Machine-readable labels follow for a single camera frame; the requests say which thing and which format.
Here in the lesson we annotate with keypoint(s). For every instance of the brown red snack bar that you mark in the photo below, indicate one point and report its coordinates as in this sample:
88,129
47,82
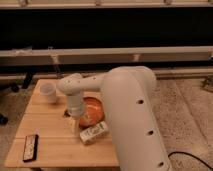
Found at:
66,114

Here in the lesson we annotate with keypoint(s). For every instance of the white rectangular block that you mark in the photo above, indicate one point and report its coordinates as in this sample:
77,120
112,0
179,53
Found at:
74,125

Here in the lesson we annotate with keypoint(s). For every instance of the white metal rail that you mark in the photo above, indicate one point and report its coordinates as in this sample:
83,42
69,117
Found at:
27,57

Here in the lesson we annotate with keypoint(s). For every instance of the white plastic bottle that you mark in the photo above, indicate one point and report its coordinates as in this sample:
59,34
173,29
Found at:
90,134

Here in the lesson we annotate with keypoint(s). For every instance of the wooden table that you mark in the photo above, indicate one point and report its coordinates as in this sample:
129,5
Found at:
57,147

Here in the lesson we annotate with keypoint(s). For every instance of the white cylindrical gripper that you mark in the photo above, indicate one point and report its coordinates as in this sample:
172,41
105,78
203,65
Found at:
75,105

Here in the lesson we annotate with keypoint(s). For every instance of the black rectangular remote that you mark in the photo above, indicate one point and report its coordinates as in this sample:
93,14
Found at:
30,148

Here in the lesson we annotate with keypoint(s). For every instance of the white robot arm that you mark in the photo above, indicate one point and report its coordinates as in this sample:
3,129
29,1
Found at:
125,94

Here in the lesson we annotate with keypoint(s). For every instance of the translucent plastic cup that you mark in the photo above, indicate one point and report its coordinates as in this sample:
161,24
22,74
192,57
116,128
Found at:
48,92

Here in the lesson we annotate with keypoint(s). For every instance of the orange ceramic bowl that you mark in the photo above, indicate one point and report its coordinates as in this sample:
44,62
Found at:
93,112

